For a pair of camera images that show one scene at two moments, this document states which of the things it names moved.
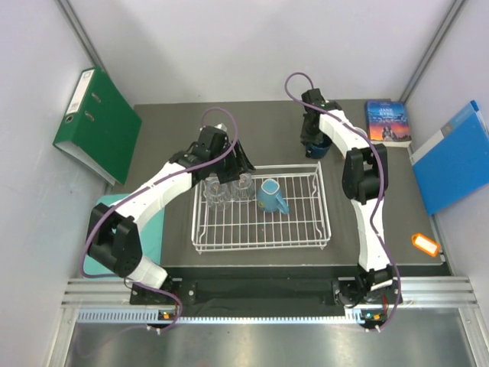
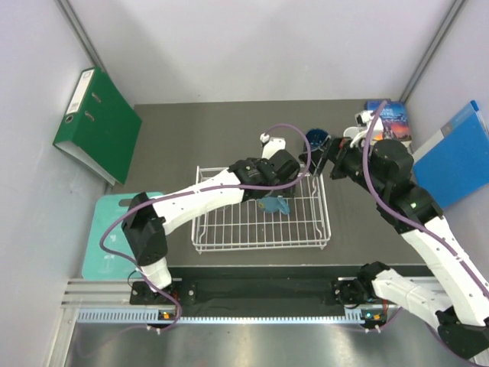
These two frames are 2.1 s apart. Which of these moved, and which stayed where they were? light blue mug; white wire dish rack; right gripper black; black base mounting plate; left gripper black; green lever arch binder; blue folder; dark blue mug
Moved: left gripper black; right gripper black; dark blue mug
Stayed: blue folder; green lever arch binder; black base mounting plate; white wire dish rack; light blue mug
